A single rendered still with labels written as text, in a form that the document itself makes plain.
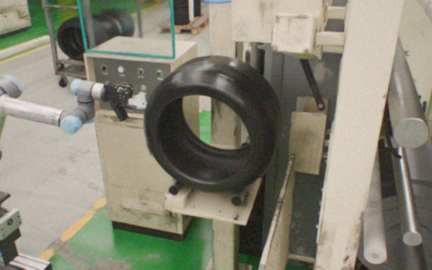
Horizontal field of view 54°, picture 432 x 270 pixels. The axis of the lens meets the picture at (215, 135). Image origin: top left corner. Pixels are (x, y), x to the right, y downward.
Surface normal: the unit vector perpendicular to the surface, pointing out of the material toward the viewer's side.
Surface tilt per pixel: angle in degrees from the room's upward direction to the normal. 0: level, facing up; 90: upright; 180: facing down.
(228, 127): 90
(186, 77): 44
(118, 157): 90
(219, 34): 90
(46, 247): 0
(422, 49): 90
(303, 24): 72
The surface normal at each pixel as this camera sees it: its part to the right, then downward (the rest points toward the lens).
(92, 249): 0.00, -0.89
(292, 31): -0.28, 0.14
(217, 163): -0.13, -0.47
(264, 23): -0.29, 0.44
